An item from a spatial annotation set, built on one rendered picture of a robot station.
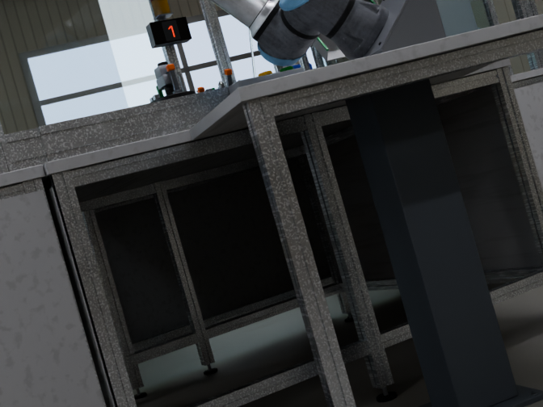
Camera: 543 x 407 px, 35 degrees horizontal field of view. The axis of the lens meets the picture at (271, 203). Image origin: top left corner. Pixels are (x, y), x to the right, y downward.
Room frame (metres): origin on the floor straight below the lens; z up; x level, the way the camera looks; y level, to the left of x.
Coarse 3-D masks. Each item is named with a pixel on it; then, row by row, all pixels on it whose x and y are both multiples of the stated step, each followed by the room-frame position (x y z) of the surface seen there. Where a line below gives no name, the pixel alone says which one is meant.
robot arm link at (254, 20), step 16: (224, 0) 2.16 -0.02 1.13; (240, 0) 2.15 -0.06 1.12; (256, 0) 2.16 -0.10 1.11; (272, 0) 2.19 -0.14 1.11; (240, 16) 2.17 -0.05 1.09; (256, 16) 2.16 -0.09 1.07; (272, 16) 2.15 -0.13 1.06; (256, 32) 2.17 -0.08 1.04; (272, 32) 2.16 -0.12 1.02; (288, 32) 2.13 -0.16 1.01; (272, 48) 2.19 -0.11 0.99; (288, 48) 2.17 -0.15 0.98; (304, 48) 2.18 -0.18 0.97; (288, 64) 2.22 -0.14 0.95
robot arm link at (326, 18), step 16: (288, 0) 2.06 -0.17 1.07; (304, 0) 2.05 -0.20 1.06; (320, 0) 2.05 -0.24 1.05; (336, 0) 2.06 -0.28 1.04; (288, 16) 2.11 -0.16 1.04; (304, 16) 2.08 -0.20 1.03; (320, 16) 2.07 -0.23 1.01; (336, 16) 2.07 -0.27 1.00; (304, 32) 2.12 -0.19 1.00; (320, 32) 2.12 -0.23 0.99
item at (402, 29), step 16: (384, 0) 2.23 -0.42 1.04; (400, 0) 2.06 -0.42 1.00; (416, 0) 2.01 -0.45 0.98; (432, 0) 2.02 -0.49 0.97; (400, 16) 2.00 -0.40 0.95; (416, 16) 2.01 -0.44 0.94; (432, 16) 2.02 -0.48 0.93; (384, 32) 2.03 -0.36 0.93; (400, 32) 2.00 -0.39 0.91; (416, 32) 2.01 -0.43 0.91; (432, 32) 2.02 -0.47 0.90; (384, 48) 1.98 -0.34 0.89
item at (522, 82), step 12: (528, 72) 3.75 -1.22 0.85; (540, 72) 3.78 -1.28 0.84; (516, 84) 3.73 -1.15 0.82; (528, 84) 3.77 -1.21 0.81; (540, 84) 3.77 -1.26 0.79; (516, 96) 3.71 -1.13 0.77; (528, 96) 3.74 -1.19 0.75; (540, 96) 3.77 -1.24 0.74; (528, 108) 3.73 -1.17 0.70; (540, 108) 3.76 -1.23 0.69; (528, 120) 3.72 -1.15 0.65; (540, 120) 3.75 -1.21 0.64; (528, 132) 3.71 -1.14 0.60; (540, 132) 3.74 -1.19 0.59; (540, 144) 3.73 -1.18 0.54; (540, 156) 3.72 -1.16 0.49; (540, 168) 3.72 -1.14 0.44; (540, 180) 3.71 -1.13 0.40
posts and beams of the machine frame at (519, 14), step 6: (516, 0) 3.85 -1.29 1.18; (522, 0) 3.86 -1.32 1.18; (516, 6) 3.87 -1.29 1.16; (522, 6) 3.85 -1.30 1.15; (516, 12) 3.87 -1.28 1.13; (522, 12) 3.84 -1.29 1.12; (528, 12) 3.86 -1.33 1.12; (516, 18) 3.88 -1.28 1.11; (522, 18) 3.85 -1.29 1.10; (528, 54) 3.87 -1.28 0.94; (534, 54) 3.84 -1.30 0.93; (540, 54) 3.86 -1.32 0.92; (528, 60) 3.88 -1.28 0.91; (534, 60) 3.85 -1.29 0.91; (540, 60) 3.86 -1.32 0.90; (534, 66) 3.87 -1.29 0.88; (540, 66) 3.85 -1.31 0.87
